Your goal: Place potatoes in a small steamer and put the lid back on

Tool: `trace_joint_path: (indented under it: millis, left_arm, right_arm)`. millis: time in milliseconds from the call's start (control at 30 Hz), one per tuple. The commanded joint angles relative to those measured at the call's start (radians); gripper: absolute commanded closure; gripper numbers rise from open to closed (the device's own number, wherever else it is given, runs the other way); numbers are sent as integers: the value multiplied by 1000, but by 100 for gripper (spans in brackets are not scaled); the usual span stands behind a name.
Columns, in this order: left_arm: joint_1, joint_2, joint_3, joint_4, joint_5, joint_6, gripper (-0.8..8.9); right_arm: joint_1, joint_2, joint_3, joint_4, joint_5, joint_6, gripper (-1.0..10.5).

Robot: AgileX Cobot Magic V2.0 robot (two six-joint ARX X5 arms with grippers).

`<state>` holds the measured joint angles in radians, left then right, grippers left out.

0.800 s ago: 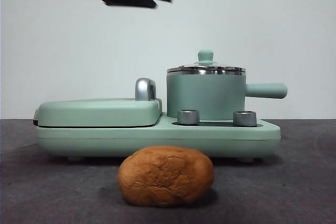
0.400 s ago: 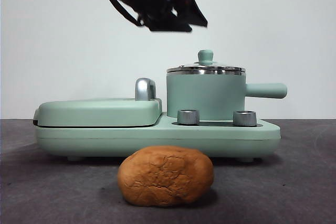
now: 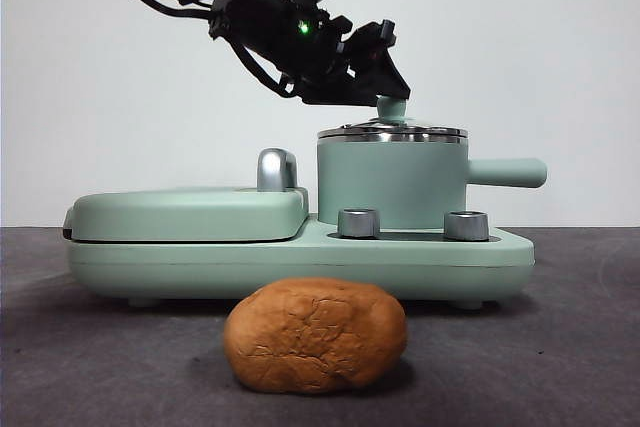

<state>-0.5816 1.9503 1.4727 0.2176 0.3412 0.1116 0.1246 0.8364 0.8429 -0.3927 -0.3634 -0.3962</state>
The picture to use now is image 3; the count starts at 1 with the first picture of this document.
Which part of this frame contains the silver control knob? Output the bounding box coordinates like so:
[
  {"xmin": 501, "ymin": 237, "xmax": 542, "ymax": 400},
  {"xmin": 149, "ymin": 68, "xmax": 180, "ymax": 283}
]
[
  {"xmin": 443, "ymin": 210, "xmax": 490, "ymax": 242},
  {"xmin": 337, "ymin": 207, "xmax": 382, "ymax": 238}
]

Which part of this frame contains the glass pot lid green knob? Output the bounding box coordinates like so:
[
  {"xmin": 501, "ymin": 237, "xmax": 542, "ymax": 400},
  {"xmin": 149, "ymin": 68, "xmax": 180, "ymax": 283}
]
[{"xmin": 317, "ymin": 95, "xmax": 469, "ymax": 141}]

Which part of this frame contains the mint green pot with handle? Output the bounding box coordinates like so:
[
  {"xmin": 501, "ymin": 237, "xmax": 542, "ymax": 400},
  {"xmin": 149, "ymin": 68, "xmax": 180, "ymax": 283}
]
[{"xmin": 316, "ymin": 132, "xmax": 549, "ymax": 229}]

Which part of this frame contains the brown potato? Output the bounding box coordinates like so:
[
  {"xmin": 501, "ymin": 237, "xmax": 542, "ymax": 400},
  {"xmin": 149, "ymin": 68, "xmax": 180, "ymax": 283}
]
[{"xmin": 222, "ymin": 276, "xmax": 407, "ymax": 395}]

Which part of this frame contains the mint green breakfast maker base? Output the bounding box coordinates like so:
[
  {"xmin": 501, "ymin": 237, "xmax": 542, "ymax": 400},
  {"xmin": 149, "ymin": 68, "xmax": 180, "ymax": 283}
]
[{"xmin": 66, "ymin": 211, "xmax": 535, "ymax": 310}]

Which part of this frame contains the chrome griddle cover handle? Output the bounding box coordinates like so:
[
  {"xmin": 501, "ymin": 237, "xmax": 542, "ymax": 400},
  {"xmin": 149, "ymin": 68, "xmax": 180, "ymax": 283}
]
[{"xmin": 256, "ymin": 148, "xmax": 300, "ymax": 194}]

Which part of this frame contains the mint green griddle cover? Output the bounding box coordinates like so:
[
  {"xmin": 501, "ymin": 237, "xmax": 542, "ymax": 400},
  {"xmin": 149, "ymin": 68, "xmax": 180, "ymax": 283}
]
[{"xmin": 62, "ymin": 186, "xmax": 311, "ymax": 243}]

